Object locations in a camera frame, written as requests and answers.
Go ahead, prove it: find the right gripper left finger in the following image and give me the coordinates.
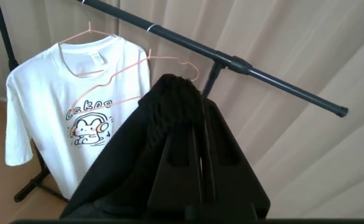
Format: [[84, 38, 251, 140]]
[[146, 123, 203, 218]]

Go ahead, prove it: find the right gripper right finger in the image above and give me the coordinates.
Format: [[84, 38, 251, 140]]
[[202, 98, 272, 218]]

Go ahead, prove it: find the black garment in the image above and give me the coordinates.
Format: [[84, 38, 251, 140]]
[[59, 73, 207, 220]]

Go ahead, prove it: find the white printed t-shirt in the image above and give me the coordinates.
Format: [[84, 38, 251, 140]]
[[4, 34, 151, 200]]

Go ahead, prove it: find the pink clothes hanger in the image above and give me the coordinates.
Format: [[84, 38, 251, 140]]
[[70, 23, 200, 114], [58, 0, 119, 78]]

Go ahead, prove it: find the black clothes rack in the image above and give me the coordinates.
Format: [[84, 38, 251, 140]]
[[0, 0, 350, 203]]

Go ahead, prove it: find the beige curtain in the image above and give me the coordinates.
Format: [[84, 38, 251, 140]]
[[0, 0, 364, 218]]

